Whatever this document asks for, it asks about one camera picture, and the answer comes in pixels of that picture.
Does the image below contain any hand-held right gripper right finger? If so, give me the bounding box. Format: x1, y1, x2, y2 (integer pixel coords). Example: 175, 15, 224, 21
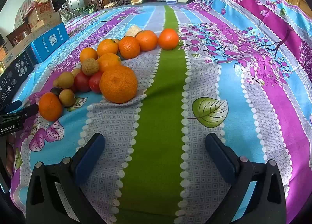
205, 132, 287, 224

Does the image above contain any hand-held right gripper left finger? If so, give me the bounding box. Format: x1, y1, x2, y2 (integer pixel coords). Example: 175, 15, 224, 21
26, 132, 106, 224

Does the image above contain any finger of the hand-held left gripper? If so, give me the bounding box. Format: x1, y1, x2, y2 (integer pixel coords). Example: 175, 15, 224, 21
17, 103, 40, 118
0, 100, 23, 115

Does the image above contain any small smooth orange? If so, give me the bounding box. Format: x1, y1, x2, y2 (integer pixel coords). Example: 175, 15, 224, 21
38, 92, 63, 122

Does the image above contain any large bumpy orange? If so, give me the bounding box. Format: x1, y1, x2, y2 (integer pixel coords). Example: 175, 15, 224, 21
99, 65, 138, 104

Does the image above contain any cluster of oranges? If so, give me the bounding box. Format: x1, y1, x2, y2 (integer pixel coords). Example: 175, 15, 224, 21
80, 28, 179, 73

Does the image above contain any person's left hand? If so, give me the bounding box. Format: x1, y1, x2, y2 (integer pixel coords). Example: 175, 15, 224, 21
6, 135, 16, 178

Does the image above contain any black box with icons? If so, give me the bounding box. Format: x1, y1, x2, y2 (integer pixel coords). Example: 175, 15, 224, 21
0, 51, 35, 107

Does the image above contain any red tomato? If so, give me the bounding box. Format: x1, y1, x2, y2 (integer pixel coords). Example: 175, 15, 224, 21
74, 72, 92, 93
88, 71, 104, 93

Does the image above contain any long pale cardboard box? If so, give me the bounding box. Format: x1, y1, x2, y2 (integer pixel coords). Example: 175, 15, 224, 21
0, 28, 49, 68

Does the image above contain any blue cardboard box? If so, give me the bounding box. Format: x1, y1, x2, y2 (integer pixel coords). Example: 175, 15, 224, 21
30, 23, 70, 65

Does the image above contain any striped floral bed sheet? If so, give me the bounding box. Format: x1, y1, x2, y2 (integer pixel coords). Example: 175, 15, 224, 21
10, 3, 312, 224

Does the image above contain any stack of cardboard boxes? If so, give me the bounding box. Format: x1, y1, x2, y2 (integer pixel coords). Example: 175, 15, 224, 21
27, 1, 64, 32

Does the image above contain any pink floral round panel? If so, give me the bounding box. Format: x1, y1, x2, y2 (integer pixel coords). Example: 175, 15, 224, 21
14, 0, 61, 29

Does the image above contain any green leafy plant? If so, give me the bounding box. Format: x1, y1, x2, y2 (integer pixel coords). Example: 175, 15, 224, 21
75, 4, 98, 15

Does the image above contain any beige cut sugarcane chunk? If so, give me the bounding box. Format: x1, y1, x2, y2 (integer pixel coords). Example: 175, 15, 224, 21
125, 25, 143, 37

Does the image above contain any folded floral quilt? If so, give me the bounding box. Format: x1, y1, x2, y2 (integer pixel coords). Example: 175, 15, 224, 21
179, 0, 312, 127

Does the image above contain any dark wooden frame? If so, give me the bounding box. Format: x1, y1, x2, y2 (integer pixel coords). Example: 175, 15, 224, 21
6, 23, 31, 46

